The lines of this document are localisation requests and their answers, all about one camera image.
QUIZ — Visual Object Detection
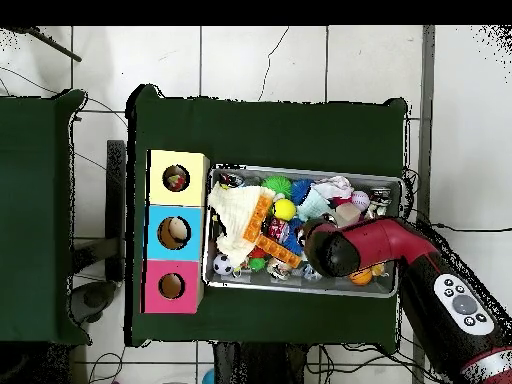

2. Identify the mint knitted cloth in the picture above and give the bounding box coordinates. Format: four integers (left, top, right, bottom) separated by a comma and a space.
297, 187, 336, 224

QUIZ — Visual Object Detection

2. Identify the multicoloured patterned cloth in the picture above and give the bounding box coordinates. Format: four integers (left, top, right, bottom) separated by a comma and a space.
165, 172, 188, 192

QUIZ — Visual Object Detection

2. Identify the wooden box with three holes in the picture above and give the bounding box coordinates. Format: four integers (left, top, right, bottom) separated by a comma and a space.
141, 149, 210, 315

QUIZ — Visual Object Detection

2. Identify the shallow mesh bin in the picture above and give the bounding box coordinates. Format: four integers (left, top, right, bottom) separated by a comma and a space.
201, 163, 404, 299

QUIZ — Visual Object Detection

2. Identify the orange plastic brick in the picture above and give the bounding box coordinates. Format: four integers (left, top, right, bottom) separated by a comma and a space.
242, 194, 276, 244
255, 233, 302, 269

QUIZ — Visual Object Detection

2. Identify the cream knitted cloth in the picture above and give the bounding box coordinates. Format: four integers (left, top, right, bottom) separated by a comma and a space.
207, 181, 277, 269

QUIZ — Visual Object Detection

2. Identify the yellow ball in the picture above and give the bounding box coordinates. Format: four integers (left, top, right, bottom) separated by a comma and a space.
273, 198, 298, 222

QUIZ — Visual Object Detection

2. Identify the green spiky ball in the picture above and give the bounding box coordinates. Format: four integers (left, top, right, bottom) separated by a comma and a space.
261, 174, 294, 200

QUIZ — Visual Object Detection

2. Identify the blue spiky ball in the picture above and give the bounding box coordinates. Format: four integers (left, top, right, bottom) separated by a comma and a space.
290, 178, 315, 206

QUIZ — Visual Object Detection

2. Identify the black white soccer ball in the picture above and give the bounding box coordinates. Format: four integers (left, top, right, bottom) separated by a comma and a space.
212, 253, 234, 276

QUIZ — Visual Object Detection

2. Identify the dark green tablecloth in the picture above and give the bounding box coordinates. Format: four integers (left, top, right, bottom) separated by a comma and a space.
124, 82, 409, 348

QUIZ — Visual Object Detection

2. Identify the white baseball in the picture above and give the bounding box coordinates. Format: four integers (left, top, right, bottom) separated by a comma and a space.
350, 190, 372, 212

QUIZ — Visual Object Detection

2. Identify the orange basketball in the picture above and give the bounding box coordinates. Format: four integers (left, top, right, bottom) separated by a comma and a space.
347, 267, 375, 287

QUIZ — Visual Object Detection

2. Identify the green covered side table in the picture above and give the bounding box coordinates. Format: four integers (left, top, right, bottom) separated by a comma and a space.
0, 88, 92, 346

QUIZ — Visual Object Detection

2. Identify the dark grey rod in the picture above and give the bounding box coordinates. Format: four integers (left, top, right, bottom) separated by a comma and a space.
23, 26, 83, 63

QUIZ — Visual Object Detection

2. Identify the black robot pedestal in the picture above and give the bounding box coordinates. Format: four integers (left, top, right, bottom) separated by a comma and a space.
213, 341, 311, 384

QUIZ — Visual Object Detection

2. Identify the black cable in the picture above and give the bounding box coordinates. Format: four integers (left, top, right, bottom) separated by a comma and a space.
431, 222, 512, 234

